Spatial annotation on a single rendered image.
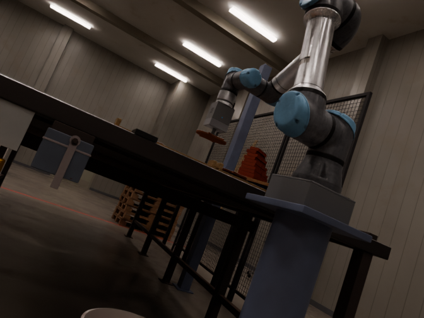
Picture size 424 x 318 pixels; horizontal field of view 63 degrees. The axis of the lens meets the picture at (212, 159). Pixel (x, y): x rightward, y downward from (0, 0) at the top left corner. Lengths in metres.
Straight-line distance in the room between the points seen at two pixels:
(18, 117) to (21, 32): 12.05
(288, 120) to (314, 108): 0.08
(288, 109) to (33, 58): 12.18
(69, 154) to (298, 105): 0.66
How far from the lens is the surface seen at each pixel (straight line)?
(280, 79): 1.40
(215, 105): 1.41
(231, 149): 3.44
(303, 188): 0.97
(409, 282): 5.15
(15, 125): 1.11
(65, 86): 12.78
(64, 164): 1.07
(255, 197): 1.05
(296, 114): 0.95
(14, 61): 12.91
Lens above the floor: 0.77
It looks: 8 degrees up
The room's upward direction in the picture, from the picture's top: 21 degrees clockwise
